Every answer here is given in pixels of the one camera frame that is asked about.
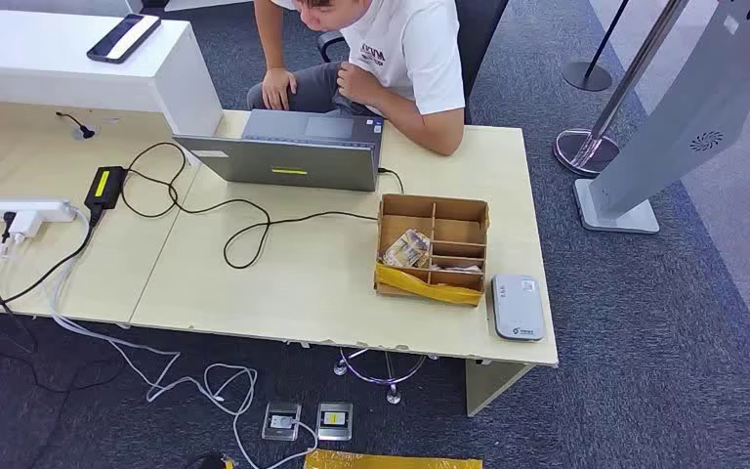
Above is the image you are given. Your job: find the thin black cable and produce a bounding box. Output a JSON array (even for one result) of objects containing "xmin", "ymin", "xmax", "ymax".
[{"xmin": 0, "ymin": 211, "xmax": 127, "ymax": 398}]

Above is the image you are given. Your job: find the short black cable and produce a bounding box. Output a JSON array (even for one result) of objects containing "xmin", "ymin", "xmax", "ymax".
[{"xmin": 55, "ymin": 110, "xmax": 96, "ymax": 139}]

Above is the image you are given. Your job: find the chrome stool base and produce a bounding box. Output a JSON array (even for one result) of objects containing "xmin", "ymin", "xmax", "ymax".
[{"xmin": 333, "ymin": 347, "xmax": 430, "ymax": 406}]

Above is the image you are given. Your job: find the black stanchion post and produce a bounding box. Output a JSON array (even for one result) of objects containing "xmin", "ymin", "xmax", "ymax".
[{"xmin": 562, "ymin": 0, "xmax": 632, "ymax": 93}]

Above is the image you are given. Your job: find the white power strip cable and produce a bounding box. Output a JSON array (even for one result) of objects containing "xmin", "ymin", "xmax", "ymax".
[{"xmin": 48, "ymin": 205, "xmax": 319, "ymax": 469}]

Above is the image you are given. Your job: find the chrome stanchion post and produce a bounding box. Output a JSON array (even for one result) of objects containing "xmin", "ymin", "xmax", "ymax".
[{"xmin": 553, "ymin": 0, "xmax": 692, "ymax": 177}]

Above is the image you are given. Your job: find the black power adapter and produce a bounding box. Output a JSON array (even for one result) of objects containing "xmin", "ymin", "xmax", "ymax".
[{"xmin": 83, "ymin": 166, "xmax": 128, "ymax": 212}]

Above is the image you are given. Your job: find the person's left hand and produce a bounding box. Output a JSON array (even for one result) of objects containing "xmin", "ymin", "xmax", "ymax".
[{"xmin": 336, "ymin": 62, "xmax": 384, "ymax": 108}]

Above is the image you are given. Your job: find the white raised counter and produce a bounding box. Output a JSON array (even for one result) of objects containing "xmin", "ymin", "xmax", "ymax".
[{"xmin": 0, "ymin": 7, "xmax": 225, "ymax": 137}]

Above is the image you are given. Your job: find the white charger plug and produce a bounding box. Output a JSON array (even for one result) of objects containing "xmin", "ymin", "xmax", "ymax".
[{"xmin": 7, "ymin": 210, "xmax": 43, "ymax": 244}]

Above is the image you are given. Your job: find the steel floor socket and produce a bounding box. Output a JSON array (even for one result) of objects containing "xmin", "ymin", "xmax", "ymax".
[
  {"xmin": 316, "ymin": 402, "xmax": 354, "ymax": 443},
  {"xmin": 261, "ymin": 401, "xmax": 303, "ymax": 443}
]

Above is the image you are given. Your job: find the black smartphone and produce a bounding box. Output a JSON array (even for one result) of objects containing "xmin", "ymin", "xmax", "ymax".
[{"xmin": 86, "ymin": 13, "xmax": 163, "ymax": 64}]

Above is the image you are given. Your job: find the black mains cable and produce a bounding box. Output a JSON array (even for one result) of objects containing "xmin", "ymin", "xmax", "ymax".
[{"xmin": 0, "ymin": 205, "xmax": 104, "ymax": 319}]

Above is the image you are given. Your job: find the grey card reader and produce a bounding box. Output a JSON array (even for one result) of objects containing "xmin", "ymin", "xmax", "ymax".
[{"xmin": 491, "ymin": 274, "xmax": 547, "ymax": 343}]

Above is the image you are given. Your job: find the black yellow plug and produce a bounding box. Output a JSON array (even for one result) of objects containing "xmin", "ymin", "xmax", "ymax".
[{"xmin": 184, "ymin": 451, "xmax": 237, "ymax": 469}]

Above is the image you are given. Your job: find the black laptop charger cable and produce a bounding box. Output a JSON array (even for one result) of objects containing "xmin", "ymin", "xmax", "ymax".
[{"xmin": 119, "ymin": 142, "xmax": 405, "ymax": 271}]

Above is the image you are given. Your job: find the black office chair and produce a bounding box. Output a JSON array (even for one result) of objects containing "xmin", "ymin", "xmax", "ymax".
[{"xmin": 317, "ymin": 0, "xmax": 511, "ymax": 125}]

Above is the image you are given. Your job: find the yellow floor tape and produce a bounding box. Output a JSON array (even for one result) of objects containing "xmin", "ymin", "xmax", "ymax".
[{"xmin": 304, "ymin": 448, "xmax": 483, "ymax": 469}]

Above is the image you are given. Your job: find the grey kiosk stand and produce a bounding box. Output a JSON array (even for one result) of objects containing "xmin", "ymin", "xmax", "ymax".
[{"xmin": 573, "ymin": 0, "xmax": 750, "ymax": 235}]

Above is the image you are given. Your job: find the grey laptop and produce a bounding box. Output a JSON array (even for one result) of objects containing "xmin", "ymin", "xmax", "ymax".
[{"xmin": 172, "ymin": 108, "xmax": 386, "ymax": 193}]

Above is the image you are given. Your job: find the person's right hand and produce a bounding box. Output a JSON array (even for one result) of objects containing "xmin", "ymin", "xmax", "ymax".
[{"xmin": 261, "ymin": 66, "xmax": 299, "ymax": 112}]

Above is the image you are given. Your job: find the cardboard divider box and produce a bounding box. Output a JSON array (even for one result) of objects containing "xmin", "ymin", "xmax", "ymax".
[{"xmin": 373, "ymin": 192, "xmax": 491, "ymax": 308}]

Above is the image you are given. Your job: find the person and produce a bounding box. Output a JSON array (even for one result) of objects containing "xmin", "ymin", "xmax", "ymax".
[{"xmin": 246, "ymin": 0, "xmax": 466, "ymax": 157}]

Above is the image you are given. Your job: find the wooden desk side panel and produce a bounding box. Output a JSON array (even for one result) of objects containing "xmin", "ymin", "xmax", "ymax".
[{"xmin": 465, "ymin": 359, "xmax": 537, "ymax": 417}]

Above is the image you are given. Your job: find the white power strip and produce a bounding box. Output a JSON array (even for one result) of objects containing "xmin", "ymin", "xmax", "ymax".
[{"xmin": 0, "ymin": 198, "xmax": 79, "ymax": 229}]

